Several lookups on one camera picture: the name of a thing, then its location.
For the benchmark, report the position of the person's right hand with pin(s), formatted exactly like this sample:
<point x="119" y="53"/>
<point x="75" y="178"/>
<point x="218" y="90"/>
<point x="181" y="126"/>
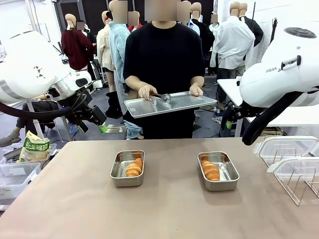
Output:
<point x="147" y="92"/>

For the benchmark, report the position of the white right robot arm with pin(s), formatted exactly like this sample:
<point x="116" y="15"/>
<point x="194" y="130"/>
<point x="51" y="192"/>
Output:
<point x="274" y="82"/>

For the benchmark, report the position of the person's right forearm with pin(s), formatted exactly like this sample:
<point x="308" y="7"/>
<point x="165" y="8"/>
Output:
<point x="134" y="82"/>

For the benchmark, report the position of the clear plastic container lid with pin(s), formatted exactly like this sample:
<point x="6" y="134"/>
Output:
<point x="281" y="147"/>
<point x="299" y="166"/>

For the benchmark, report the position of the white floor stand base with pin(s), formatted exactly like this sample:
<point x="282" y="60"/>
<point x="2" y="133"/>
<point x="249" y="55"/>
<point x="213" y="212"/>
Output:
<point x="117" y="130"/>

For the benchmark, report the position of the black boots mannequin legs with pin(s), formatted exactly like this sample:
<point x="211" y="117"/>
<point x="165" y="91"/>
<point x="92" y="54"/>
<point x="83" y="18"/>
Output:
<point x="114" y="107"/>

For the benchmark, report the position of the green yellow snack bag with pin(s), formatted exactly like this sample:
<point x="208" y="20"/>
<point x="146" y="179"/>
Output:
<point x="33" y="149"/>

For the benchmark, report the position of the metal tongs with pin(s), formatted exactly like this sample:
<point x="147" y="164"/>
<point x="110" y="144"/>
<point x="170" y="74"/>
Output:
<point x="162" y="96"/>

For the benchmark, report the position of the person's left forearm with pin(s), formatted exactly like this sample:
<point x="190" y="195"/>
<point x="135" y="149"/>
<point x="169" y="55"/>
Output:
<point x="198" y="80"/>

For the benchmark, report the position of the cream shirt mannequin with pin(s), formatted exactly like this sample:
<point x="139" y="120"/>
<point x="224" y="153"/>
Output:
<point x="103" y="49"/>

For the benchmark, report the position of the perforated metal baking tray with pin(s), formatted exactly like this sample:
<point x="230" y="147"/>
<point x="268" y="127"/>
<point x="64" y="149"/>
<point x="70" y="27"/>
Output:
<point x="184" y="103"/>

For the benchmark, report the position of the dark gray stool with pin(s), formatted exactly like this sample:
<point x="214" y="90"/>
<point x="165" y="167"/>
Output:
<point x="238" y="128"/>

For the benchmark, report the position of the seated dark haired person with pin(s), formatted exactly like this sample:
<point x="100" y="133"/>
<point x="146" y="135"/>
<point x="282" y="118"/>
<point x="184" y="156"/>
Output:
<point x="37" y="107"/>

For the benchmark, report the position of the gray sandal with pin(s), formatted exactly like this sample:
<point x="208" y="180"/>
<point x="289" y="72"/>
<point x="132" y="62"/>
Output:
<point x="10" y="139"/>

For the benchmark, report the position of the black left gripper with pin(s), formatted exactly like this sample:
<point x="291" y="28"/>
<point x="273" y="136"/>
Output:
<point x="79" y="112"/>

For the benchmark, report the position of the person with white headset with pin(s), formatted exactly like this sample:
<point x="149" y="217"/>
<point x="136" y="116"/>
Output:
<point x="88" y="35"/>

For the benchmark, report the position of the golden brown croissant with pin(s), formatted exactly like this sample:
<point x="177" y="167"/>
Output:
<point x="210" y="170"/>
<point x="134" y="168"/>

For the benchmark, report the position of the black clothes mannequin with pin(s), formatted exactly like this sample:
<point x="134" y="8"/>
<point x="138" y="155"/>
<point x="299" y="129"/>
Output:
<point x="207" y="42"/>

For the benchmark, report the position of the rectangular stainless steel container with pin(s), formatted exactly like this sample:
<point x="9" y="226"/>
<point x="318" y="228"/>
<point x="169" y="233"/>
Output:
<point x="119" y="180"/>
<point x="224" y="185"/>

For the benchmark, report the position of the blue white shirt mannequin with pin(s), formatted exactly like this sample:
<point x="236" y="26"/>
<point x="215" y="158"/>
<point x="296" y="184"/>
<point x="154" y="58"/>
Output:
<point x="193" y="28"/>

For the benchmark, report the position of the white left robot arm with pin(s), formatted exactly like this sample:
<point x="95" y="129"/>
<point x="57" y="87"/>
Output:
<point x="30" y="64"/>

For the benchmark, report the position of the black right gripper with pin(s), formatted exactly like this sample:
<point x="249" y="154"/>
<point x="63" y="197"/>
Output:
<point x="239" y="112"/>

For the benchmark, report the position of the black tripod stand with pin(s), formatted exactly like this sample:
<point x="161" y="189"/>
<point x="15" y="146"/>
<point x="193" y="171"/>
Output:
<point x="273" y="30"/>

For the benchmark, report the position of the maroon dress mannequin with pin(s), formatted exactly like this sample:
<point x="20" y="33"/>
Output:
<point x="74" y="49"/>

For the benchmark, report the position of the black white jacket mannequin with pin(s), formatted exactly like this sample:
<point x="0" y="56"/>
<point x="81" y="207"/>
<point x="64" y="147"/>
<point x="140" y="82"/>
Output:
<point x="255" y="31"/>

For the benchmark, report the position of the light blue shirt mannequin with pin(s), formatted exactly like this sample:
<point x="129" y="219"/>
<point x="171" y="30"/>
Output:
<point x="115" y="44"/>

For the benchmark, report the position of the red top mannequin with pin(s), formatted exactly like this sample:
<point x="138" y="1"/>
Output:
<point x="135" y="26"/>

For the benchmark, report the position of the person's black t-shirt torso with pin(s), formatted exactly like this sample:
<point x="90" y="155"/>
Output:
<point x="162" y="62"/>

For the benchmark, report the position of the person's left hand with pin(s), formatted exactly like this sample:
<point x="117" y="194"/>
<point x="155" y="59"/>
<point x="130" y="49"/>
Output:
<point x="196" y="90"/>

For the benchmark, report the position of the clear plastic storage bin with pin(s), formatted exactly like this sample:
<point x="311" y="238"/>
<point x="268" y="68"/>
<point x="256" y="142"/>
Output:
<point x="15" y="179"/>

